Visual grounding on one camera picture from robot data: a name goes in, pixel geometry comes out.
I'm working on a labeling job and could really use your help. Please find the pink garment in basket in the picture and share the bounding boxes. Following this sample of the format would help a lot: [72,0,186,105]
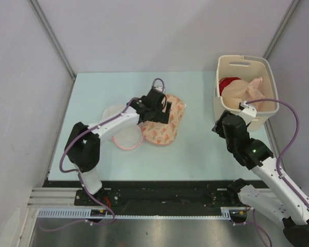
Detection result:
[243,77,266,102]

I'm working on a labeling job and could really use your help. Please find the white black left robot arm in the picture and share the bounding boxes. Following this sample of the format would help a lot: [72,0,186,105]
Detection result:
[59,86,171,206]

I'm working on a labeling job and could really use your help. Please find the white mesh bag pink trim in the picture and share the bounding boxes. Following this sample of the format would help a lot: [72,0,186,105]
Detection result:
[111,126,143,150]

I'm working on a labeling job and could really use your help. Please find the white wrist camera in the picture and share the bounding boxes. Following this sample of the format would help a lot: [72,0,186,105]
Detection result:
[238,101,257,126]
[154,86,165,94]

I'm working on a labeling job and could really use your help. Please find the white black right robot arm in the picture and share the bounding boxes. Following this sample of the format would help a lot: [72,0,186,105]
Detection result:
[213,108,309,246]

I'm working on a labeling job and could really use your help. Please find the beige bra in basket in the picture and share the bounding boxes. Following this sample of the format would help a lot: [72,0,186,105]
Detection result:
[221,80,253,109]

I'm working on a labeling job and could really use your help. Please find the cream plastic laundry basket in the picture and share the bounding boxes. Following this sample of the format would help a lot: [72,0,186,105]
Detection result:
[213,55,278,120]

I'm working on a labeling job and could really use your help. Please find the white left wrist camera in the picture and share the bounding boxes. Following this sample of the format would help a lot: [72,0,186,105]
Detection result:
[154,86,165,94]

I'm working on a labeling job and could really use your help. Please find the white round mesh pad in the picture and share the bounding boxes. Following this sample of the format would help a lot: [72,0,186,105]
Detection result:
[100,103,131,126]

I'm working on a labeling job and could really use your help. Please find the red garment in basket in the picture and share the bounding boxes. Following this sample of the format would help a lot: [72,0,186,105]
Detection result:
[219,77,240,95]

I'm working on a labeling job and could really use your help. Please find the floral peach laundry bag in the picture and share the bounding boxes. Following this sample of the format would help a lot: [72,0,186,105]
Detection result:
[141,94,186,146]

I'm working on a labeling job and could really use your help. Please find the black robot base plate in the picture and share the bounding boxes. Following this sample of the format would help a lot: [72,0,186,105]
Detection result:
[43,179,267,210]

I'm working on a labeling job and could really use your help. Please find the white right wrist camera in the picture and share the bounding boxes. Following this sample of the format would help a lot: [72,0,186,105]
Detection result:
[238,101,257,126]

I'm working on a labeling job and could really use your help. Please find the white slotted cable duct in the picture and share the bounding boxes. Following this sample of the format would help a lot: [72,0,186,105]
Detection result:
[38,207,249,219]

